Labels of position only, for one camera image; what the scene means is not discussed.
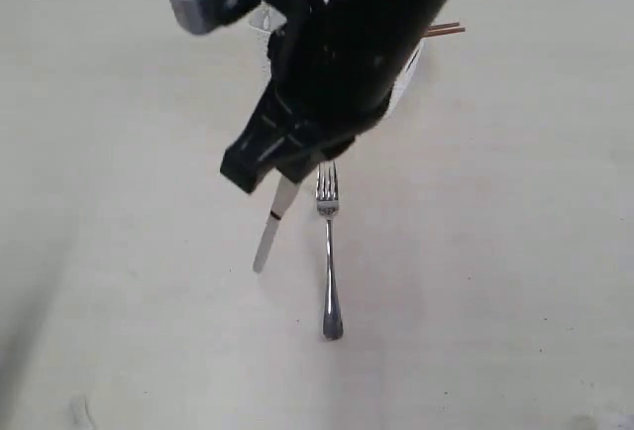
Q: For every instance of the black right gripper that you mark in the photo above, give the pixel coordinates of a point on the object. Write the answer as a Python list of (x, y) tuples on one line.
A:
[(332, 73)]

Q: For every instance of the silver fork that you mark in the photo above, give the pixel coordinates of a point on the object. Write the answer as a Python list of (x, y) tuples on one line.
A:
[(327, 206)]

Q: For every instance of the silver table knife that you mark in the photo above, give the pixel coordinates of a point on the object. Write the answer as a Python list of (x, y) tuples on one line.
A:
[(284, 196)]

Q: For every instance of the white perforated plastic basket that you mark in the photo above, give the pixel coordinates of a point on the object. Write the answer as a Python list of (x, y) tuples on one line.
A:
[(264, 20)]

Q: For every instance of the lower brown wooden chopstick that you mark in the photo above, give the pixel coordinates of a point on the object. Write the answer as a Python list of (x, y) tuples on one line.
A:
[(444, 32)]

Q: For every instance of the brown wooden chopstick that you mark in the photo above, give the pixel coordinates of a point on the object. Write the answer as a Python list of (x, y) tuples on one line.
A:
[(444, 32), (444, 26)]

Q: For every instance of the upper brown wooden chopstick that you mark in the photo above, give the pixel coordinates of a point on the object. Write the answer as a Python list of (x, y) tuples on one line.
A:
[(444, 26)]

